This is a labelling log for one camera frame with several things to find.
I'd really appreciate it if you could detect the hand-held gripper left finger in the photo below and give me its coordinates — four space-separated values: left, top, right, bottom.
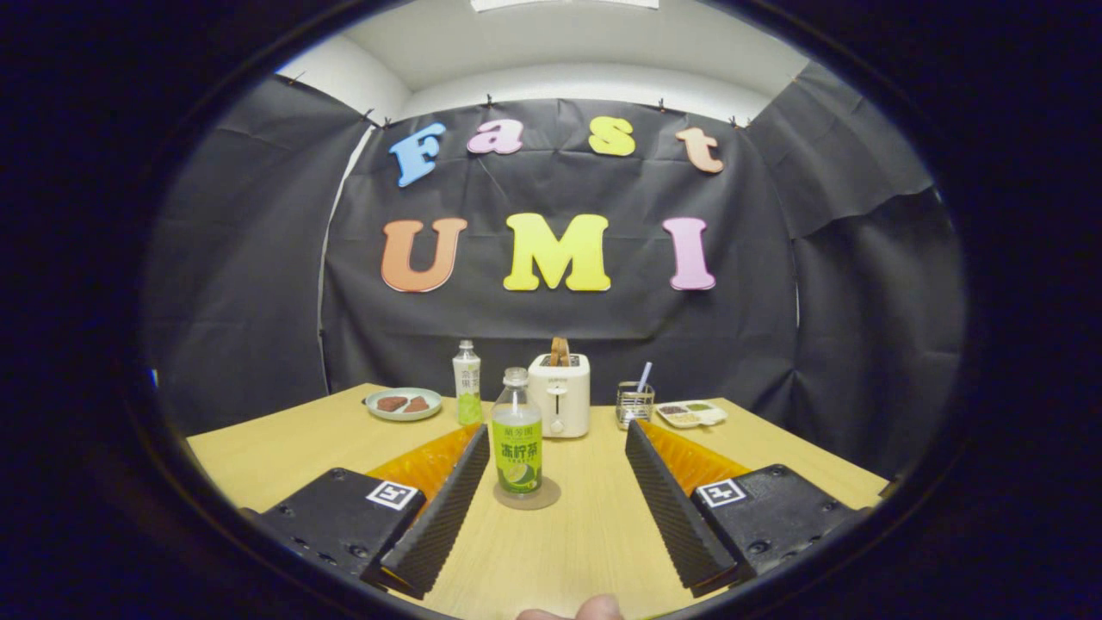
254 422 491 601

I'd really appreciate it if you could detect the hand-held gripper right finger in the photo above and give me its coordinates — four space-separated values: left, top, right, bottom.
624 418 862 598

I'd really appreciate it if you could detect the green label juice bottle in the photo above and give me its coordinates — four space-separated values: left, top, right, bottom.
492 367 544 496

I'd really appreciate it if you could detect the round brown coaster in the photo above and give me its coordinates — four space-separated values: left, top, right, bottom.
493 476 561 511

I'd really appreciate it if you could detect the tall white green bottle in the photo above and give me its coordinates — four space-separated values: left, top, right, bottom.
453 339 483 426

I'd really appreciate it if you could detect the white divided sauce tray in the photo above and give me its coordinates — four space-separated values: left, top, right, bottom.
656 400 728 429

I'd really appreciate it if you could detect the grey round plate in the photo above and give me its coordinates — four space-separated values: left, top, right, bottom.
365 387 443 422

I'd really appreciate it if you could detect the wooden table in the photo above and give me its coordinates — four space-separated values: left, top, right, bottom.
187 383 888 620

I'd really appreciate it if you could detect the white toaster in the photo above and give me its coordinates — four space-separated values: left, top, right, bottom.
527 352 591 439

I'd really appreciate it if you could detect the ceiling light panel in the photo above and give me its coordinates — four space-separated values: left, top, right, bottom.
471 0 659 13

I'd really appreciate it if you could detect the wire utensil holder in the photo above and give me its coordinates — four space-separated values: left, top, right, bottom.
616 381 656 430

